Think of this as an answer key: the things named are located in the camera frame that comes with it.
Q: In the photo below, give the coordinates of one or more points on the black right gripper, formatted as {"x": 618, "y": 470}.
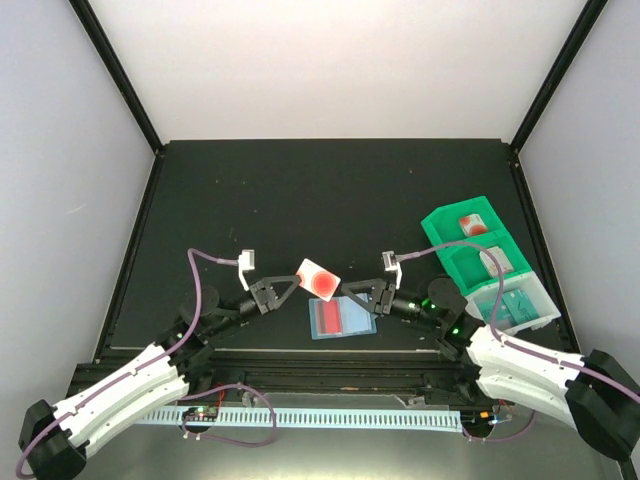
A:
{"x": 373, "y": 304}

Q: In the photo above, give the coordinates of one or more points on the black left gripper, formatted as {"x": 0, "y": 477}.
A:
{"x": 263, "y": 290}

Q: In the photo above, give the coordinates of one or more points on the blue leather card holder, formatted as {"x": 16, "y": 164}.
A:
{"x": 355, "y": 320}

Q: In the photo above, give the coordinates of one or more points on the red circle chip card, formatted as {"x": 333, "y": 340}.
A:
{"x": 317, "y": 280}

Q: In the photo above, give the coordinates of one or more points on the red card with stripe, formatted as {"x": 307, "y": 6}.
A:
{"x": 328, "y": 318}

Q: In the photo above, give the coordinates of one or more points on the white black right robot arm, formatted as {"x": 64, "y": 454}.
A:
{"x": 593, "y": 394}

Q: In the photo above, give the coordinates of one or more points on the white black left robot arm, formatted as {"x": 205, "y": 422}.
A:
{"x": 56, "y": 440}

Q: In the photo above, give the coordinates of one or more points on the left controller circuit board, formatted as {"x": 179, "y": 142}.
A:
{"x": 200, "y": 414}

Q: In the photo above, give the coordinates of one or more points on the controller circuit board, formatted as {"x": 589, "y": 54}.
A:
{"x": 200, "y": 414}
{"x": 484, "y": 417}

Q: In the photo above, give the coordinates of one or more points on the green divided storage bin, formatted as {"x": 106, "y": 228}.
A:
{"x": 461, "y": 262}

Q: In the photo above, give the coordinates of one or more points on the right controller circuit board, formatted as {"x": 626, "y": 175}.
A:
{"x": 484, "y": 417}

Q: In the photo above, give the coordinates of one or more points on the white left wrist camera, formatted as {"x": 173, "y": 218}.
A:
{"x": 245, "y": 263}

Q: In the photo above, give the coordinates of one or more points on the black aluminium front rail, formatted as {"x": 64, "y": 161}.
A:
{"x": 417, "y": 373}

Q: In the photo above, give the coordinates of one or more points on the light blue slotted cable duct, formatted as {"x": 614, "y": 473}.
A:
{"x": 305, "y": 418}

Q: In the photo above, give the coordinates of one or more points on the black left side rail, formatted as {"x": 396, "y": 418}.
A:
{"x": 114, "y": 307}

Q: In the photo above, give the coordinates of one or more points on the black right side rail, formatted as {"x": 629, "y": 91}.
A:
{"x": 598, "y": 310}

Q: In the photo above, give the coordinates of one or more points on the black rear left frame post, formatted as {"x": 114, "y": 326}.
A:
{"x": 103, "y": 46}

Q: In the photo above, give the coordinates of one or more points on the black frame post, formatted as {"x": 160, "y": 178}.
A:
{"x": 580, "y": 31}
{"x": 103, "y": 46}

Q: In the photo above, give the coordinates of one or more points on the black rear right frame post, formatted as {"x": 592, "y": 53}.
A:
{"x": 580, "y": 31}

